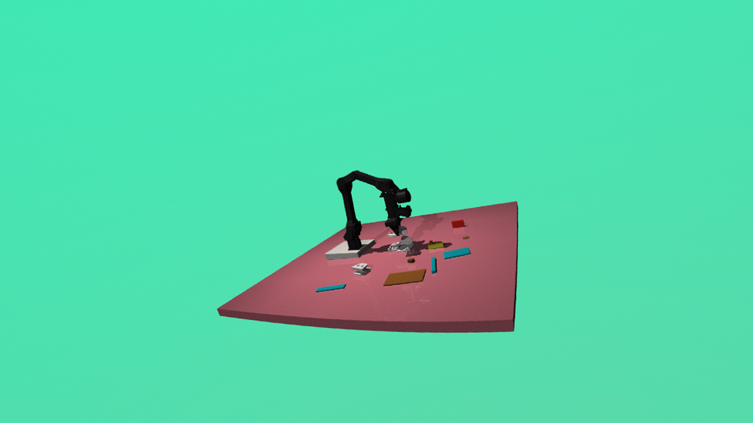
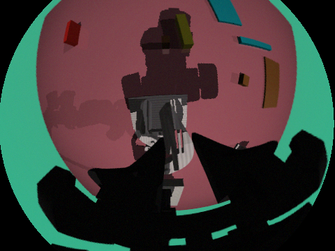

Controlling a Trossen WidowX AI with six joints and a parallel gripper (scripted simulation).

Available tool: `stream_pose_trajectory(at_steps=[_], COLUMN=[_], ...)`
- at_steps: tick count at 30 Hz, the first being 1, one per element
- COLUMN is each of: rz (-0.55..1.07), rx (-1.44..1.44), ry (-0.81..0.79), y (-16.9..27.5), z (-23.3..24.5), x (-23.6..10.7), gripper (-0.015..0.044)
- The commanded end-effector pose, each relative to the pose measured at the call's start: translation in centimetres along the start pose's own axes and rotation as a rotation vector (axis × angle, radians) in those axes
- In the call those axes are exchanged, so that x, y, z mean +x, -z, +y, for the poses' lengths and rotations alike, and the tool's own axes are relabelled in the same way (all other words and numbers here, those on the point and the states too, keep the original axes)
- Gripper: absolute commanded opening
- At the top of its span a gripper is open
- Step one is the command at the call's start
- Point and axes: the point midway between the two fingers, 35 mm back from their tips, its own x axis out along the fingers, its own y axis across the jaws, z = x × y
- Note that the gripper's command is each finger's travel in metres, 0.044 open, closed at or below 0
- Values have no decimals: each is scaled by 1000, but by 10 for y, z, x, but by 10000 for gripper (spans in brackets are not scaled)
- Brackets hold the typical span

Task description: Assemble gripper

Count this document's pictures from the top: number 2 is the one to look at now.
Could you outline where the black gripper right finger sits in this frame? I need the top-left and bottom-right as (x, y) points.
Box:
(192, 132), (277, 204)

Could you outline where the teal flat rectangular plate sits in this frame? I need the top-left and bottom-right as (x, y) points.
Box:
(209, 0), (242, 26)

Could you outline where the brown flat square plate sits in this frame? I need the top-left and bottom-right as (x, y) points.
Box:
(262, 57), (280, 109)

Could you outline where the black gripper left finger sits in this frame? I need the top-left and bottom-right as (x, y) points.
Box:
(87, 137), (165, 213)

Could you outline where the teal flat bar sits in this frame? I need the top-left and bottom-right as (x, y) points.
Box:
(237, 36), (271, 51)

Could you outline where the yellow rectangular block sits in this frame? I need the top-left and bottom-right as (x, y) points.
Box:
(175, 14), (193, 50)

